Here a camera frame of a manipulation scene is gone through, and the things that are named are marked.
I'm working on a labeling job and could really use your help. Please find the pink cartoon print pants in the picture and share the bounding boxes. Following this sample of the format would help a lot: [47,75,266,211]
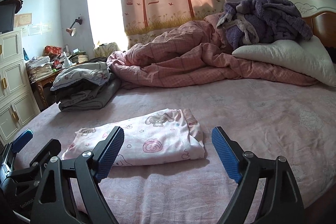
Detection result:
[62,109,205,166]

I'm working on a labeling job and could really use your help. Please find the white cabinet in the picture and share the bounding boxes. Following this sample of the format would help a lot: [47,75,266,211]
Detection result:
[0,31,40,145]

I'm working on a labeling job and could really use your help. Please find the carved wooden desk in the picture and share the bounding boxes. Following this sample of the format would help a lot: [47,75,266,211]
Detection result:
[31,72,64,112]

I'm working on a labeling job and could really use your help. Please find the grey folded clothes stack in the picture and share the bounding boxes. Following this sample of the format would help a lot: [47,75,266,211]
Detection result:
[55,76,121,112]

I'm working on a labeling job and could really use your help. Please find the stack of papers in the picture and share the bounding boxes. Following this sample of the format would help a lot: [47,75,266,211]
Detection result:
[26,56,54,84]

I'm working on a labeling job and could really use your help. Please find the cartoon print folded cloth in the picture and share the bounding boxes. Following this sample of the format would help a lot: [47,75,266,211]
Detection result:
[51,62,110,91]

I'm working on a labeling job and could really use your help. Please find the red box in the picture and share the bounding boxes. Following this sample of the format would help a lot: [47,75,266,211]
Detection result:
[43,46,63,56]

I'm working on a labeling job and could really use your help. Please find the stack of books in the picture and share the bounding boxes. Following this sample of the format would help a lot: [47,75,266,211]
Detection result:
[70,55,88,64]

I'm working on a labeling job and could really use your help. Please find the floral covered box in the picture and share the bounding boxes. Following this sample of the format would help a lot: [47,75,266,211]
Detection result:
[93,42,120,57]

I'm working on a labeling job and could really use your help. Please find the pink checked duvet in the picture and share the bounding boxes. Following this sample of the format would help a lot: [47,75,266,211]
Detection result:
[106,14,318,89]

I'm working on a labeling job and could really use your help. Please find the white pillow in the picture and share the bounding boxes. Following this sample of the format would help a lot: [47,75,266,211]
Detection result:
[232,36,335,87]

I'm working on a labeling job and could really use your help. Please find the black suitcase on cabinet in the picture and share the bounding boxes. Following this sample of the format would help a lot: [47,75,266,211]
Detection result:
[0,0,23,34]

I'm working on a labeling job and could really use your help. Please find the purple fleece robe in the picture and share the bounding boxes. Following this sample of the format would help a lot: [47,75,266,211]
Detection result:
[217,0,313,50]

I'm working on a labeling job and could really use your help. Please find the wooden headboard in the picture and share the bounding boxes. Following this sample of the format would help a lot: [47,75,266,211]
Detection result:
[290,0,335,48]

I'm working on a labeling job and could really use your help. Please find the pink wall lamp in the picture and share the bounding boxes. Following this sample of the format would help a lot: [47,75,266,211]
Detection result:
[66,17,83,37]

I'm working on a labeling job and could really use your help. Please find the wall certificates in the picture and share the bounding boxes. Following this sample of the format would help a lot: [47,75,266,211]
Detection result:
[14,13,52,37]

